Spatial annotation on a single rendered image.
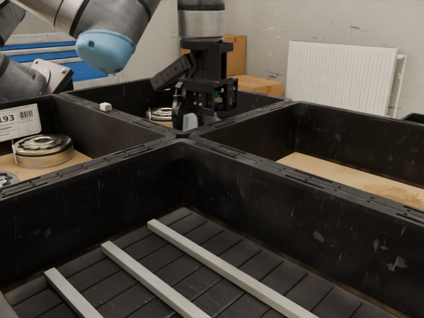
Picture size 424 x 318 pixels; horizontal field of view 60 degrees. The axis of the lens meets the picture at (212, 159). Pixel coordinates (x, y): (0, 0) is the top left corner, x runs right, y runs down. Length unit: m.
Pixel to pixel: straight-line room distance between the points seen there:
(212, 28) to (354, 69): 2.98
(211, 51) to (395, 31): 3.00
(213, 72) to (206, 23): 0.07
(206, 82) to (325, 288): 0.35
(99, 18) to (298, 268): 0.42
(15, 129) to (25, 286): 0.43
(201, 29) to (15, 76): 0.54
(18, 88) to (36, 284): 0.62
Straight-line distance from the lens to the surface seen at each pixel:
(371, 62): 3.47
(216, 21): 0.60
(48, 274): 0.44
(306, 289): 0.42
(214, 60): 0.59
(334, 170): 0.69
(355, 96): 3.56
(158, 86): 0.69
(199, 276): 0.42
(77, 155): 0.76
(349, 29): 3.67
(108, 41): 0.56
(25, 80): 0.99
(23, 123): 0.82
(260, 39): 4.17
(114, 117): 0.63
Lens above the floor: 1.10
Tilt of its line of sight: 23 degrees down
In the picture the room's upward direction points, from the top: straight up
